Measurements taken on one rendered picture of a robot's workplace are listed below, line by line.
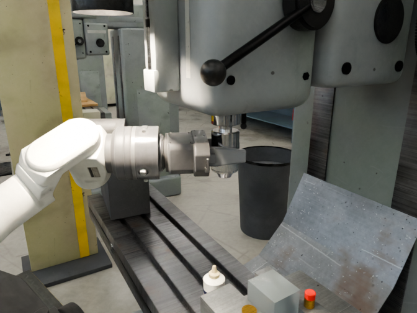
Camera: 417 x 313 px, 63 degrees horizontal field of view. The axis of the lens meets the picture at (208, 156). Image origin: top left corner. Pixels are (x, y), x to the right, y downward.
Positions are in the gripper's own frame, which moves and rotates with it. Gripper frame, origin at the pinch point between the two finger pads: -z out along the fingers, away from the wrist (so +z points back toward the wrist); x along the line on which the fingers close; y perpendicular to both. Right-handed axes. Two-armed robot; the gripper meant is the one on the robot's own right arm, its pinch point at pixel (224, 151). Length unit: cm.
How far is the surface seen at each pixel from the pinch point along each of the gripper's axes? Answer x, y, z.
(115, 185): 38, 21, 26
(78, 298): 118, 124, 67
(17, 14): 148, -33, 90
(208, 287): -3.9, 24.1, 2.9
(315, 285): -4.6, 24.6, -16.7
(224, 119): -2.3, -5.9, 0.5
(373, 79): -2.0, -12.1, -23.3
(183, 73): -6.4, -13.3, 7.0
